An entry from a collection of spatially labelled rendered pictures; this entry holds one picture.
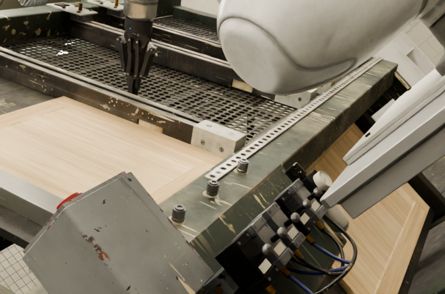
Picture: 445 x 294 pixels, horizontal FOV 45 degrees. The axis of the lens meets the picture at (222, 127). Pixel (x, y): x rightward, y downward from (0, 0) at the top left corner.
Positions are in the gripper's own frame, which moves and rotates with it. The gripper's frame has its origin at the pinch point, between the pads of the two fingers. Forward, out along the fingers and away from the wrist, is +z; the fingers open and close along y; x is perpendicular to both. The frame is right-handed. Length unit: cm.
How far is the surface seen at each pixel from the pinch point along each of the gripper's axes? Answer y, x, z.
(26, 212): -19, 56, 6
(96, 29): 56, -49, 4
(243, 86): -12, -49, 8
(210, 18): 48, -131, 7
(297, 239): -65, 37, 0
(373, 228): -69, -55, 46
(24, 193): -16, 55, 3
